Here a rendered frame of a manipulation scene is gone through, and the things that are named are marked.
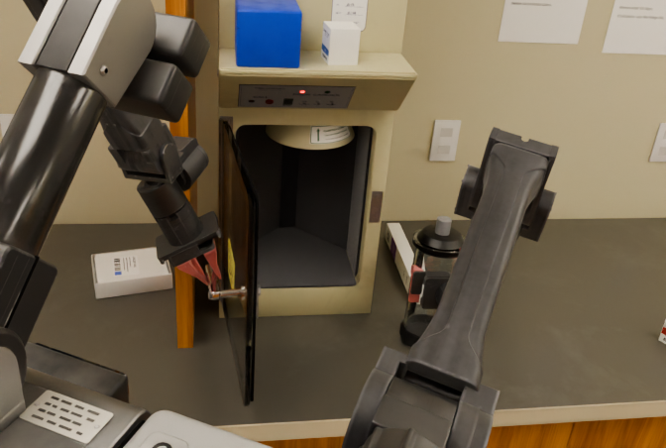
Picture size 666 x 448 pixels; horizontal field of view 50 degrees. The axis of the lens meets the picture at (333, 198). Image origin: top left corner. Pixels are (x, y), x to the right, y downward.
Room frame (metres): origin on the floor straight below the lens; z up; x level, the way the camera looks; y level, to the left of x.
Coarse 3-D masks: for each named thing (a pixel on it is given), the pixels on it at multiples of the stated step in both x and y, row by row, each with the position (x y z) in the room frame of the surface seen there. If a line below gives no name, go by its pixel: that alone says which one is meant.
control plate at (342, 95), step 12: (240, 84) 1.09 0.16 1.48; (252, 84) 1.09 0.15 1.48; (264, 84) 1.09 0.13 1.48; (240, 96) 1.12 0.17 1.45; (252, 96) 1.12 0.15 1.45; (264, 96) 1.13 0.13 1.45; (276, 96) 1.13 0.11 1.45; (288, 96) 1.13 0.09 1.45; (300, 96) 1.13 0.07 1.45; (312, 96) 1.14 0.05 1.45; (324, 96) 1.14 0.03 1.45; (336, 96) 1.14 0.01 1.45; (348, 96) 1.15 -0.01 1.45
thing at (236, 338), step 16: (224, 128) 1.12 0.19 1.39; (224, 144) 1.12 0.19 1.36; (224, 160) 1.12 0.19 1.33; (240, 160) 0.99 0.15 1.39; (224, 176) 1.12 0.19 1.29; (240, 176) 0.95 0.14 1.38; (224, 192) 1.12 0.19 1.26; (240, 192) 0.94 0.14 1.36; (224, 208) 1.12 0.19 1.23; (240, 208) 0.94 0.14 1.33; (224, 224) 1.12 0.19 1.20; (240, 224) 0.94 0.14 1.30; (224, 240) 1.12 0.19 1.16; (240, 240) 0.94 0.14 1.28; (224, 256) 1.12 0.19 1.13; (240, 256) 0.94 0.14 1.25; (224, 272) 1.12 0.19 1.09; (240, 272) 0.93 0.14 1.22; (224, 288) 1.12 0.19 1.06; (224, 304) 1.12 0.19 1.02; (240, 304) 0.93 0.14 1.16; (240, 320) 0.93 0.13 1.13; (240, 336) 0.92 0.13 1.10; (240, 352) 0.92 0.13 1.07; (240, 368) 0.92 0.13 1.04; (240, 384) 0.92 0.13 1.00
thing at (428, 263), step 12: (420, 252) 1.15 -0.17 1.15; (444, 252) 1.12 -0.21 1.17; (456, 252) 1.13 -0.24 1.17; (420, 264) 1.15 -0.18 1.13; (432, 264) 1.13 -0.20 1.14; (444, 264) 1.13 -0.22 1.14; (408, 300) 1.16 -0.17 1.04; (408, 312) 1.15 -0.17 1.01; (420, 312) 1.13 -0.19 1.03; (432, 312) 1.12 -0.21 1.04; (408, 324) 1.14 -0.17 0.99; (420, 324) 1.12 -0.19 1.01; (420, 336) 1.12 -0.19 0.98
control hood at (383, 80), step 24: (240, 72) 1.07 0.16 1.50; (264, 72) 1.07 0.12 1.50; (288, 72) 1.08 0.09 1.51; (312, 72) 1.09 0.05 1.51; (336, 72) 1.10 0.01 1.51; (360, 72) 1.11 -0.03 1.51; (384, 72) 1.11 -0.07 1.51; (408, 72) 1.12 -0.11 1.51; (360, 96) 1.15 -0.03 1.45; (384, 96) 1.16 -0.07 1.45
